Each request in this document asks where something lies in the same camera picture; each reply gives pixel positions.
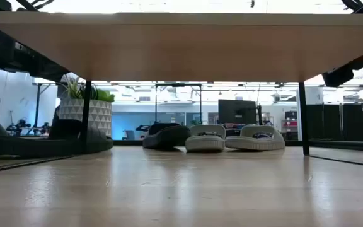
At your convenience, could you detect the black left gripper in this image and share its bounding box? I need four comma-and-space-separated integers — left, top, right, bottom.
0, 25, 71, 83

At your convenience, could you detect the grey slide sandal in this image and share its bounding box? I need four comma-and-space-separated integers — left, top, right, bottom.
224, 125, 286, 151
185, 124, 227, 153

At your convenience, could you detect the wooden shelf with black legs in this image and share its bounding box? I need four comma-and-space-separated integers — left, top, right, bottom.
0, 0, 363, 175

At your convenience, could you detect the black stand pole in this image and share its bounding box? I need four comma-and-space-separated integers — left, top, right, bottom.
32, 83, 43, 127

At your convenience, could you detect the black partition panel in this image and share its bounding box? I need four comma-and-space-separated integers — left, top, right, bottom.
342, 103, 363, 142
306, 103, 342, 141

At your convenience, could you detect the red and white cart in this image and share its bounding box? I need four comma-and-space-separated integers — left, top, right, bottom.
282, 110, 299, 141

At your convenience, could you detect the green succulent in white pot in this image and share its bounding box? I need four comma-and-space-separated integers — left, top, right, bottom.
57, 74, 116, 139

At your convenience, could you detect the black monitor on stand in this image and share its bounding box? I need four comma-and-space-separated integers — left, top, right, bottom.
217, 99, 258, 125

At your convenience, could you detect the black aluminium table frame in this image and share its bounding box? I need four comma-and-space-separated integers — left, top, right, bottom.
112, 139, 363, 153

